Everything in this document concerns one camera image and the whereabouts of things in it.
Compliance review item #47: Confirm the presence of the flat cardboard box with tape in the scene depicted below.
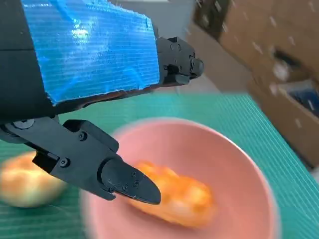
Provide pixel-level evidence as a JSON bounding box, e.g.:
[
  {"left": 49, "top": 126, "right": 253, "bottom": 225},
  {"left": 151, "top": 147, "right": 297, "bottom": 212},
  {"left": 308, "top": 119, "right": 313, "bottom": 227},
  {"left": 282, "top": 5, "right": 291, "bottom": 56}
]
[{"left": 189, "top": 0, "right": 319, "bottom": 83}]

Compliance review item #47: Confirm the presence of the rectangular toy bread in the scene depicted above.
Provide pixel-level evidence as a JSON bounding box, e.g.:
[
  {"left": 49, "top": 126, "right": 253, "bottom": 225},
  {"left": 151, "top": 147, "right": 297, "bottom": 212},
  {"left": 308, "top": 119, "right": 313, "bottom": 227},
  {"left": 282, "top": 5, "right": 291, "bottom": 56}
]
[{"left": 129, "top": 160, "right": 217, "bottom": 229}]

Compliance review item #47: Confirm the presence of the round toy bread bun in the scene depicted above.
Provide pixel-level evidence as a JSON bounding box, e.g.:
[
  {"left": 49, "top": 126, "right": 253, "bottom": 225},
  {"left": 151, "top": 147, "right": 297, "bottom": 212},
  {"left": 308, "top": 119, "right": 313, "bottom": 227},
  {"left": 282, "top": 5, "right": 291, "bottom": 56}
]
[{"left": 0, "top": 151, "right": 68, "bottom": 209}]

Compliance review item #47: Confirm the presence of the green cutting mat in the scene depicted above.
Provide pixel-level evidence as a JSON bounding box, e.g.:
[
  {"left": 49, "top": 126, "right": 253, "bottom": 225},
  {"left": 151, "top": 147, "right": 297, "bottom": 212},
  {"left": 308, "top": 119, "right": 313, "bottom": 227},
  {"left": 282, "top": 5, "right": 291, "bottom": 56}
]
[{"left": 0, "top": 93, "right": 319, "bottom": 239}]

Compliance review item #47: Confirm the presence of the large brown cardboard box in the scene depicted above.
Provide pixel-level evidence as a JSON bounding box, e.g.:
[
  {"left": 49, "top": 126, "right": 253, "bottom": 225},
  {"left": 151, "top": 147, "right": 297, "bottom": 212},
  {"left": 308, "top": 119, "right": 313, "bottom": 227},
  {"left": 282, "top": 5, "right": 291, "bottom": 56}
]
[{"left": 246, "top": 77, "right": 319, "bottom": 170}]

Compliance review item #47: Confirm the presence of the pink bowl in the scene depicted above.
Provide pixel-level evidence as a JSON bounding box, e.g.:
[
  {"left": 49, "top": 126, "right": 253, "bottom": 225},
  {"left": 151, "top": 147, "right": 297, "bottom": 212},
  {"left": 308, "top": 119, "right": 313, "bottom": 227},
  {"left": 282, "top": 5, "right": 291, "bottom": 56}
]
[{"left": 79, "top": 118, "right": 282, "bottom": 239}]

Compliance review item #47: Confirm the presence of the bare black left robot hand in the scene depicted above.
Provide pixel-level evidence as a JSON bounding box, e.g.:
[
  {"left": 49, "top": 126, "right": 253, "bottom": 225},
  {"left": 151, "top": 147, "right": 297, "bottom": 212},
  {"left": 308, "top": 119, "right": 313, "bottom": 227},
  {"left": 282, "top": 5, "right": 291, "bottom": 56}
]
[{"left": 0, "top": 0, "right": 204, "bottom": 205}]

